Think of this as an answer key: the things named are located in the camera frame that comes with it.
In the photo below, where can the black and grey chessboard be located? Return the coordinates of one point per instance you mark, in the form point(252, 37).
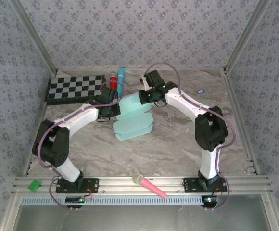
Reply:
point(75, 89)

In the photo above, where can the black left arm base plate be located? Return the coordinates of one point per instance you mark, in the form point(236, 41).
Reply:
point(92, 185)

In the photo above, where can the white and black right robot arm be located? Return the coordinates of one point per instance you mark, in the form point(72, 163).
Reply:
point(209, 130)

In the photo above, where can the small circuit board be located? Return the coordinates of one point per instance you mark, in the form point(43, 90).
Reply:
point(210, 200)
point(78, 200)

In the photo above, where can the red glitter tube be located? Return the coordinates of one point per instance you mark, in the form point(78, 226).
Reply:
point(113, 83)

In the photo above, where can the light blue paper box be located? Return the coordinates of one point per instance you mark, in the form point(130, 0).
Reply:
point(132, 120)

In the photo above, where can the aluminium side rail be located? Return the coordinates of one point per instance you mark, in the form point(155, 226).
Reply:
point(37, 113)
point(243, 134)

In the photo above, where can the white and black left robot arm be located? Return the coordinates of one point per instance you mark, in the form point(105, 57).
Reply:
point(57, 144)

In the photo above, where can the green toy block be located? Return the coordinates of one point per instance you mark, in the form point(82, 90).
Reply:
point(34, 185)

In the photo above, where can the aluminium frame post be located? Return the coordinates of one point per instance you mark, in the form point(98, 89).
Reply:
point(246, 36)
point(34, 36)

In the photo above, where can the small blue USB stick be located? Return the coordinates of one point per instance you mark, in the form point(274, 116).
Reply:
point(201, 91)

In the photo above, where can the pink toy microphone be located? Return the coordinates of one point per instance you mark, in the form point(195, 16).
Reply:
point(149, 185)

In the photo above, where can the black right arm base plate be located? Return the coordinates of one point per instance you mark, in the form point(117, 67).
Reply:
point(190, 185)

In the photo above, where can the teal blue marker pen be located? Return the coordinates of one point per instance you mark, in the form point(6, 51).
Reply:
point(121, 77)

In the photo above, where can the aluminium mounting rail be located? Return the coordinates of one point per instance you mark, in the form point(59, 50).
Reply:
point(120, 184)

